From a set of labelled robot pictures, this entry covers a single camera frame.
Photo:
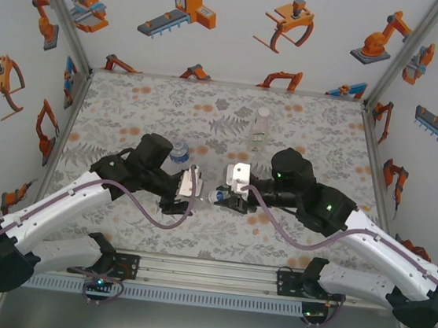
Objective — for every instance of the blue bottle cap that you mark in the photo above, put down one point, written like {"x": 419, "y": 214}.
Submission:
{"x": 221, "y": 196}

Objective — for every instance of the plain clear plastic bottle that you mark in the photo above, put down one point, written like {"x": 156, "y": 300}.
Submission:
{"x": 211, "y": 197}

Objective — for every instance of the clear bottle with blue label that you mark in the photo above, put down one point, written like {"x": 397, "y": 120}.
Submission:
{"x": 180, "y": 153}

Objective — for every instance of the clear bottle with green label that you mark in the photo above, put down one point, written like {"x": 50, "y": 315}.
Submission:
{"x": 259, "y": 137}

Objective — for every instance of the white bottle cap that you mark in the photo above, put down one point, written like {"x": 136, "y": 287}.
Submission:
{"x": 263, "y": 111}

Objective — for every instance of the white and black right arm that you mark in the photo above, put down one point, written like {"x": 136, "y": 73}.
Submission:
{"x": 391, "y": 251}

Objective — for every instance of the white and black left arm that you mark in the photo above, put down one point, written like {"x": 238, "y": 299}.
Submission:
{"x": 55, "y": 208}

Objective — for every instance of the floral patterned tablecloth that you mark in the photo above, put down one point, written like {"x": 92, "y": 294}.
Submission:
{"x": 210, "y": 242}

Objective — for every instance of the small circuit board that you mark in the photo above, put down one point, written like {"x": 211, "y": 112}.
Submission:
{"x": 99, "y": 283}
{"x": 314, "y": 313}

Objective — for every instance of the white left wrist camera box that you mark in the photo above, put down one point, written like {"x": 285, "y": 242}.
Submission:
{"x": 189, "y": 184}

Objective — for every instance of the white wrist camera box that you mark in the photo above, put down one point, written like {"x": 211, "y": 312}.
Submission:
{"x": 189, "y": 184}
{"x": 239, "y": 176}

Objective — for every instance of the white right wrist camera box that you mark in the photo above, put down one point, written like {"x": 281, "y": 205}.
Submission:
{"x": 239, "y": 176}

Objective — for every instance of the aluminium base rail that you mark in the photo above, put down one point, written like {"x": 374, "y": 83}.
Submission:
{"x": 206, "y": 273}

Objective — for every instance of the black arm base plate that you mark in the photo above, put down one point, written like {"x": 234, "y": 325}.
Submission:
{"x": 128, "y": 266}
{"x": 288, "y": 284}

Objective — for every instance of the aluminium table side rail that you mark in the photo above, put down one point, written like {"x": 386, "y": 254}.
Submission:
{"x": 374, "y": 158}
{"x": 75, "y": 108}

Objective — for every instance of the aluminium frame post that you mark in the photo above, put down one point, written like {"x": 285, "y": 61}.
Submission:
{"x": 406, "y": 50}
{"x": 62, "y": 11}

